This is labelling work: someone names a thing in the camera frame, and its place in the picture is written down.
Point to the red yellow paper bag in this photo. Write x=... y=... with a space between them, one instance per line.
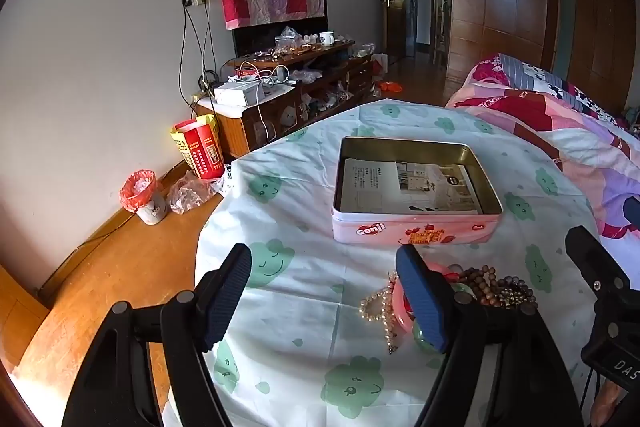
x=200 y=152

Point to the green jade bangle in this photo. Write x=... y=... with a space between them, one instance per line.
x=423 y=342

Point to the bed with colourful quilt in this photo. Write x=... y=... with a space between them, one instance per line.
x=550 y=117

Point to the wooden television cabinet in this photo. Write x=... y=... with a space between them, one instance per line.
x=280 y=112

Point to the person's right hand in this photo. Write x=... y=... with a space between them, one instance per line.
x=602 y=407

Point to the orange plastic bag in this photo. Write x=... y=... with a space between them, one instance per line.
x=389 y=86

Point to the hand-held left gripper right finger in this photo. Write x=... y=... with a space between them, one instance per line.
x=425 y=302

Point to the pink metal tin box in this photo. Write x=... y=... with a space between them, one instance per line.
x=380 y=229

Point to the black television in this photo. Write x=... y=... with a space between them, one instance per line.
x=260 y=39

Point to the clear bag of snacks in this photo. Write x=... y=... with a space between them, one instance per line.
x=289 y=41

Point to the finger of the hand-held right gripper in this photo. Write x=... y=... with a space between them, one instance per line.
x=633 y=212
x=592 y=257

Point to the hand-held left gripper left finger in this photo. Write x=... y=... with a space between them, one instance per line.
x=227 y=302

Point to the brown wooden wardrobe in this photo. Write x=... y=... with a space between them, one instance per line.
x=500 y=22

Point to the bin with red bag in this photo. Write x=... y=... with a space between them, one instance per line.
x=142 y=197

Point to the white green cloud tablecloth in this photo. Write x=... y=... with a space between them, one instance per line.
x=300 y=217

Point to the pink bangle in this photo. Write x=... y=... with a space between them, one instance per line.
x=399 y=307

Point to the white mug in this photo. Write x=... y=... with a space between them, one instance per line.
x=326 y=39

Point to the clear plastic bag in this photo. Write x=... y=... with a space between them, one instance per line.
x=190 y=194

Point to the white paper bag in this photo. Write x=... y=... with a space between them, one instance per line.
x=378 y=63

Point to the printed paper leaflet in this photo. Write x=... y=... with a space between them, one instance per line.
x=380 y=187

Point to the white cardboard box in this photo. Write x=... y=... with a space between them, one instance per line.
x=237 y=94

